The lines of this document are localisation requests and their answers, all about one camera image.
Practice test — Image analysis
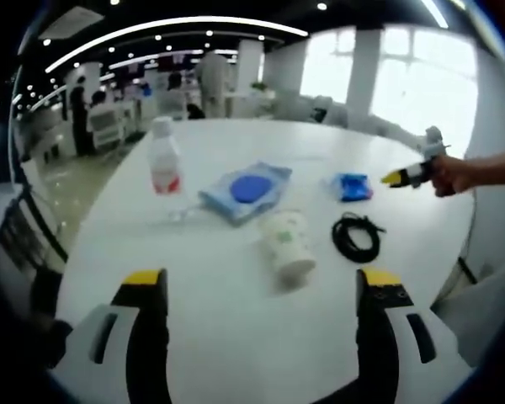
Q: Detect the black office chair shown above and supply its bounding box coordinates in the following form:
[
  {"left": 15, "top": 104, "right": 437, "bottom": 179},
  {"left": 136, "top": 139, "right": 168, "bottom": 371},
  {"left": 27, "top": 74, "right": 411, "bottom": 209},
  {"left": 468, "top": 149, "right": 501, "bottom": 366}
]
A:
[{"left": 312, "top": 95, "right": 334, "bottom": 124}]

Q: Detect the white table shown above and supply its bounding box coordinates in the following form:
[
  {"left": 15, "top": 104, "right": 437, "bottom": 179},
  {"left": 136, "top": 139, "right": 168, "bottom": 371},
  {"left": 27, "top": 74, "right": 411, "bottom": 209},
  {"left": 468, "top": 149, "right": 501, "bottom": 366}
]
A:
[{"left": 56, "top": 117, "right": 476, "bottom": 404}]

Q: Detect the white paper cup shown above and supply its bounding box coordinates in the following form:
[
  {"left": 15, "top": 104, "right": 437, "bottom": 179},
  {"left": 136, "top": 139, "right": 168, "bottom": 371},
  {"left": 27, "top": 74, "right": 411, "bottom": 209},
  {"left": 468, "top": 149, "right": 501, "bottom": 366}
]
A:
[{"left": 258, "top": 208, "right": 316, "bottom": 290}]

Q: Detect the person's right hand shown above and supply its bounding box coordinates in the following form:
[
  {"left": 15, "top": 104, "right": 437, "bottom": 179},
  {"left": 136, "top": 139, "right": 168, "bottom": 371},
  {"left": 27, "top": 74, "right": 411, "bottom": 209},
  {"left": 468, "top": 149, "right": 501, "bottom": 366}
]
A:
[{"left": 431, "top": 153, "right": 477, "bottom": 198}]

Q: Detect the ceiling air vent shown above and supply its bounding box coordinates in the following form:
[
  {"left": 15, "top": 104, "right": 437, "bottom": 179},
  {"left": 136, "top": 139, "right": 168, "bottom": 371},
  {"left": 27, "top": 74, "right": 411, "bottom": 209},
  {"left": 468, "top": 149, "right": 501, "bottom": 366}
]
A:
[{"left": 37, "top": 7, "right": 106, "bottom": 41}]

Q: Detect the curved ceiling light strip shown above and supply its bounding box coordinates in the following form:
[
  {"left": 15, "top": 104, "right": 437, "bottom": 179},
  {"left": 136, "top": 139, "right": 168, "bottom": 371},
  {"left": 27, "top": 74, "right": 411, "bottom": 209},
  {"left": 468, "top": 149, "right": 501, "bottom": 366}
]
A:
[{"left": 45, "top": 15, "right": 311, "bottom": 73}]

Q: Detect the clear plastic bottle red label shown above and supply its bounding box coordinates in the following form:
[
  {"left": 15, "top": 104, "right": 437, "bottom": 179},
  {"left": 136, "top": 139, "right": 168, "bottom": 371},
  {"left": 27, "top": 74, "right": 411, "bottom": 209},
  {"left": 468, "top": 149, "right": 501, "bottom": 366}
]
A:
[{"left": 146, "top": 116, "right": 185, "bottom": 195}]

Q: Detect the person's grey clothing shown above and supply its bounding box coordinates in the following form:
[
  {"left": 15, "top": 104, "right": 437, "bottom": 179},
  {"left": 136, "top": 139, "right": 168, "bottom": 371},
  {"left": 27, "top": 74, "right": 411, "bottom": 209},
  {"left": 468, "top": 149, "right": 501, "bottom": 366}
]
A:
[{"left": 431, "top": 256, "right": 505, "bottom": 367}]

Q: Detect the blue snack packet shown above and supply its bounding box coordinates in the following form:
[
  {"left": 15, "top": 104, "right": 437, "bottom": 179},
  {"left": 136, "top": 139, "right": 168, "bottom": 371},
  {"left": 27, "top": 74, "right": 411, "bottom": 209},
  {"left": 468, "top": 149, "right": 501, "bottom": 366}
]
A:
[{"left": 322, "top": 172, "right": 375, "bottom": 203}]

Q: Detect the blue wet wipes pack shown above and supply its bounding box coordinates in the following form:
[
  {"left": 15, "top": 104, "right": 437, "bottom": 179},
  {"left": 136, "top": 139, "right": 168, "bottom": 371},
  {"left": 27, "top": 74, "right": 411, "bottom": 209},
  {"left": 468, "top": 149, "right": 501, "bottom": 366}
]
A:
[{"left": 197, "top": 160, "right": 294, "bottom": 228}]

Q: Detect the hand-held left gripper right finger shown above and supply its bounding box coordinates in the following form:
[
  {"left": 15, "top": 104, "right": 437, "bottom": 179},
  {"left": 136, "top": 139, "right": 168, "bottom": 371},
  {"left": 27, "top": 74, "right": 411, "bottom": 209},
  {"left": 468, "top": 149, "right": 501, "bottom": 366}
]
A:
[{"left": 355, "top": 267, "right": 477, "bottom": 404}]

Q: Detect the window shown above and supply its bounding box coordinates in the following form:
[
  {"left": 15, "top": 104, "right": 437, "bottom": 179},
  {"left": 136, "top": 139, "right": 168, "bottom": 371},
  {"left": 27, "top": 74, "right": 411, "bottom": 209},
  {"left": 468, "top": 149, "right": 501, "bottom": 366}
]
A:
[{"left": 300, "top": 27, "right": 479, "bottom": 148}]

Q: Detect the black cable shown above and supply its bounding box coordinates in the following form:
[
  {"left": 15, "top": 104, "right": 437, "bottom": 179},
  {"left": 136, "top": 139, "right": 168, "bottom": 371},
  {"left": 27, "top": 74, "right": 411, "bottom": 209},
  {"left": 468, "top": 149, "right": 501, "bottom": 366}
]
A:
[{"left": 331, "top": 212, "right": 387, "bottom": 264}]

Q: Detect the black metal frame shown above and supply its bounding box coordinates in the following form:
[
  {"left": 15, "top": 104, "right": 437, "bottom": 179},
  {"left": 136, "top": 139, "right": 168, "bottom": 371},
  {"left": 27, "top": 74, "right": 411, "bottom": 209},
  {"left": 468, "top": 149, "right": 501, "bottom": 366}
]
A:
[{"left": 0, "top": 184, "right": 71, "bottom": 262}]

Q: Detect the clear plastic wrapper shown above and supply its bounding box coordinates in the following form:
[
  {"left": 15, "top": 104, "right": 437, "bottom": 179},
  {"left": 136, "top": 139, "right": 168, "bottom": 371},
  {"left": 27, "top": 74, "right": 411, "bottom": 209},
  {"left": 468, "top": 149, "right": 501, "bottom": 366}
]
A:
[{"left": 166, "top": 204, "right": 199, "bottom": 222}]

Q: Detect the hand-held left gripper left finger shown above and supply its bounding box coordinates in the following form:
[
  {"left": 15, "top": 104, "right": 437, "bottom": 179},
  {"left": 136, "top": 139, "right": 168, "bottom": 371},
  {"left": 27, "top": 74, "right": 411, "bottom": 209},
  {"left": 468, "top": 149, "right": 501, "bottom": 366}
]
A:
[{"left": 50, "top": 267, "right": 172, "bottom": 404}]

